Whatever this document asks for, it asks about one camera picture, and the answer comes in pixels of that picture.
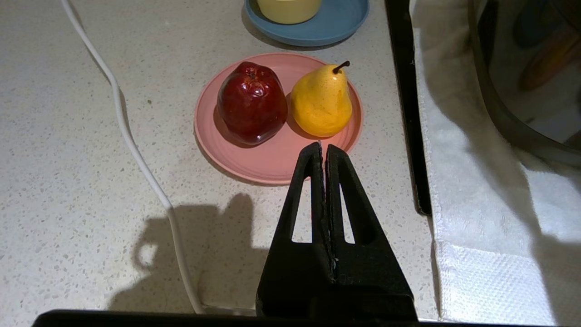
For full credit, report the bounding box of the white cable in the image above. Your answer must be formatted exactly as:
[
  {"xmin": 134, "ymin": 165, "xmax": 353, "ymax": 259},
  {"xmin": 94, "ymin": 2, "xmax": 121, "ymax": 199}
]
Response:
[{"xmin": 60, "ymin": 0, "xmax": 255, "ymax": 316}]

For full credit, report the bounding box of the yellow bowl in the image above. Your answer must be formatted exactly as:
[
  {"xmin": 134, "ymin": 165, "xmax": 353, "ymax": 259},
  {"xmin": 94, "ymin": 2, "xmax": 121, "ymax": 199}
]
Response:
[{"xmin": 256, "ymin": 0, "xmax": 323, "ymax": 25}]

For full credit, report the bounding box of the red apple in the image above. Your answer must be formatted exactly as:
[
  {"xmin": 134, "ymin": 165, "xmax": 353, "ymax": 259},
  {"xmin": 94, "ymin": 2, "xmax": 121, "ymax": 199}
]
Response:
[{"xmin": 217, "ymin": 62, "xmax": 288, "ymax": 146}]

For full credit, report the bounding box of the black rice cooker base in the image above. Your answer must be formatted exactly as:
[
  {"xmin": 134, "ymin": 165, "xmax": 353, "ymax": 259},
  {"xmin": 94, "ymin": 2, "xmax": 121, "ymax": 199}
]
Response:
[{"xmin": 468, "ymin": 0, "xmax": 581, "ymax": 166}]

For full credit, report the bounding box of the pink plate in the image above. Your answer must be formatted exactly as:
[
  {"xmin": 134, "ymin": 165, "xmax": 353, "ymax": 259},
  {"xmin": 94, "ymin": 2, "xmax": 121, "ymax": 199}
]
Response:
[{"xmin": 194, "ymin": 53, "xmax": 364, "ymax": 185}]

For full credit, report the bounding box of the blue plate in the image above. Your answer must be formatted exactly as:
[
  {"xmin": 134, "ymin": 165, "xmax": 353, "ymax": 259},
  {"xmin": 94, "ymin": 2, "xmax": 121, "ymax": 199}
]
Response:
[{"xmin": 244, "ymin": 0, "xmax": 369, "ymax": 47}]

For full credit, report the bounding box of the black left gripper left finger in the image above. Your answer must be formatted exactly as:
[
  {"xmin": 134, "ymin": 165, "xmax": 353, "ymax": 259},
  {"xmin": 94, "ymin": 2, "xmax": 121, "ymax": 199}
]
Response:
[{"xmin": 256, "ymin": 142, "xmax": 335, "ymax": 318}]

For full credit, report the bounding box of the yellow pear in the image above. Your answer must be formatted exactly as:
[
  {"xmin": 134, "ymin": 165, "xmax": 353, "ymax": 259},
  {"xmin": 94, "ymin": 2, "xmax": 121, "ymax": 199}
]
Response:
[{"xmin": 290, "ymin": 60, "xmax": 353, "ymax": 139}]

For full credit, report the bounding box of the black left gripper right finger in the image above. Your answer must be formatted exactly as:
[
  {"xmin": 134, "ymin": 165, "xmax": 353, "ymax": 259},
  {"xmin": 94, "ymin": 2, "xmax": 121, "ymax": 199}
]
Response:
[{"xmin": 325, "ymin": 144, "xmax": 418, "ymax": 321}]

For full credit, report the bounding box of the white towel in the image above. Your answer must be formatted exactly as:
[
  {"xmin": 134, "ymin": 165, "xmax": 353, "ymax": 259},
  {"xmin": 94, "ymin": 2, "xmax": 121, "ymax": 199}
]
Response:
[{"xmin": 409, "ymin": 0, "xmax": 581, "ymax": 325}]

